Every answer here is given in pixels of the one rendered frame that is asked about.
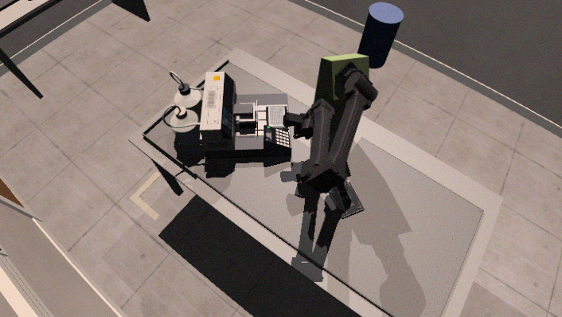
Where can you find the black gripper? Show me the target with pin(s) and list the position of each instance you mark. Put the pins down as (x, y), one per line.
(296, 133)

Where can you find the white well plate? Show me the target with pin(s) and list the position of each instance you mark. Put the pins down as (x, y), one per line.
(276, 120)

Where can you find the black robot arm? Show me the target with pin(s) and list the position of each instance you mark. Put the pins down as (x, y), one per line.
(328, 170)

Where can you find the black raised edge strip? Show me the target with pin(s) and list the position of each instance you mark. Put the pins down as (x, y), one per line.
(171, 109)

